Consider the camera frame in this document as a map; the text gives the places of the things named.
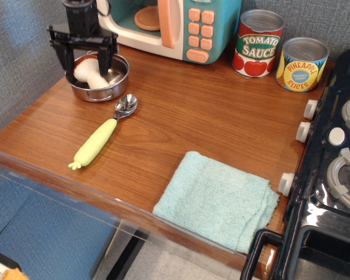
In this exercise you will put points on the spoon with green handle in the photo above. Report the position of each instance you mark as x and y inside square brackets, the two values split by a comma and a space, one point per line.
[95, 143]

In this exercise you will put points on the black toy stove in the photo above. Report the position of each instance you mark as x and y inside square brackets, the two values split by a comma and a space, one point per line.
[315, 243]

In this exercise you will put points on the small silver pot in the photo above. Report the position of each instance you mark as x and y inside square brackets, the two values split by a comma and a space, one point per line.
[117, 77]

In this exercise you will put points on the white stove knob front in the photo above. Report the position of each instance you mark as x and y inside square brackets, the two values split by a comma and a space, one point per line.
[285, 183]

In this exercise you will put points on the white stove knob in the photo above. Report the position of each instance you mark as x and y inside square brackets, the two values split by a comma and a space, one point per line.
[310, 109]
[285, 183]
[303, 131]

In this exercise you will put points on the pineapple slices can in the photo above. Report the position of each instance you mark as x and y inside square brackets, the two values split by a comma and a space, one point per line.
[302, 63]

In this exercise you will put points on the orange plush object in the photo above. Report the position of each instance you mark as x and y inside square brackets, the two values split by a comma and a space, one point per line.
[14, 274]

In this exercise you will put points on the white stove knob rear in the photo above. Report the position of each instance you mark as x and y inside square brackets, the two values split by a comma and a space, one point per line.
[310, 109]

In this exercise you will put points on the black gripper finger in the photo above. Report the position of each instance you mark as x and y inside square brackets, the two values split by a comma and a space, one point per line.
[105, 57]
[65, 55]

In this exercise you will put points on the tomato sauce can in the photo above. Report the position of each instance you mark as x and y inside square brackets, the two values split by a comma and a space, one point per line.
[258, 38]

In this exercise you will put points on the light blue folded cloth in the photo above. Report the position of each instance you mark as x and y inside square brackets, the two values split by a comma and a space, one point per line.
[217, 203]

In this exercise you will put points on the teal toy microwave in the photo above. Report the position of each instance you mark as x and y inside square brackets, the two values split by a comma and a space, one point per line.
[193, 31]

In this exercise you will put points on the plush white brown mushroom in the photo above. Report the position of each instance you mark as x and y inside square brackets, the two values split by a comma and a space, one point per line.
[87, 70]

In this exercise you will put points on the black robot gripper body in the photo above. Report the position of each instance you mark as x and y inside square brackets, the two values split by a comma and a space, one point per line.
[82, 31]

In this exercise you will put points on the white stove knob middle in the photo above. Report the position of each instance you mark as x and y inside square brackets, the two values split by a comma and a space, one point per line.
[303, 131]

